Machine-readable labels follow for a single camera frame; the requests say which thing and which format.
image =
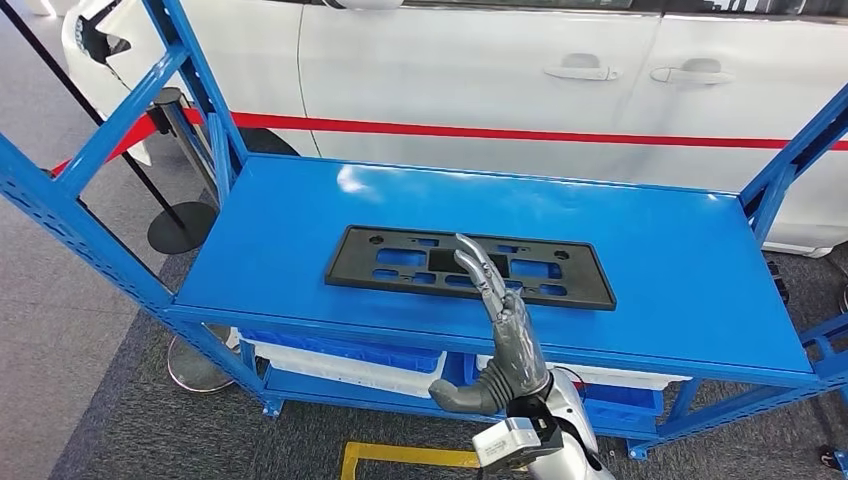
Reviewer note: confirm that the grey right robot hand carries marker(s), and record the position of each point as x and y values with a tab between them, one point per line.
520	344

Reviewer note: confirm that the black plastic plate frame part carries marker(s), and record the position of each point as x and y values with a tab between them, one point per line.
358	265

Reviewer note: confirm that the blue steel shelf rack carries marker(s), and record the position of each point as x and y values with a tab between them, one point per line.
298	218

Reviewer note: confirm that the white plastic bin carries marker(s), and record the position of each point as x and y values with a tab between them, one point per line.
344	381
629	379

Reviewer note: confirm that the blue plastic bin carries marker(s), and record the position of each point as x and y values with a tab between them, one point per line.
623	404
331	351

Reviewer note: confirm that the yellow floor tape square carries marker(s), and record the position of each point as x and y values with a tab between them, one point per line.
397	454

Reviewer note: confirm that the red barrier belt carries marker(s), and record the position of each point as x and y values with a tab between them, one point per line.
119	142
464	132

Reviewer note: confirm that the small black plastic component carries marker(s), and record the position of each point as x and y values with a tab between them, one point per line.
778	285

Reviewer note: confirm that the white car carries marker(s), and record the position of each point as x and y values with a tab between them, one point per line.
464	66

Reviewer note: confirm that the black car tyre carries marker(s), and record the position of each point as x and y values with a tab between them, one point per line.
268	142

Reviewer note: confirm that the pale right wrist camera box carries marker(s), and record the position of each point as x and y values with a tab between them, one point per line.
503	447

